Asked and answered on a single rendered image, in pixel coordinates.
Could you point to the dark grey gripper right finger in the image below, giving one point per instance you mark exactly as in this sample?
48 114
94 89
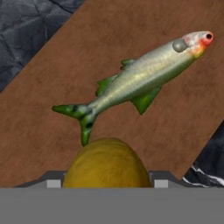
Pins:
163 180

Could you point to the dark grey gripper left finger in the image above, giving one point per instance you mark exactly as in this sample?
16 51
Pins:
54 181

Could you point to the yellow lemon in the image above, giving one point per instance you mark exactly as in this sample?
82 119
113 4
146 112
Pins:
106 166

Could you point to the silver fish with green fins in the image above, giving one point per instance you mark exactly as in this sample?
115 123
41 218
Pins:
140 78

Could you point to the brown wooden cutting board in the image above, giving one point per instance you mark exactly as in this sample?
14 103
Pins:
58 73

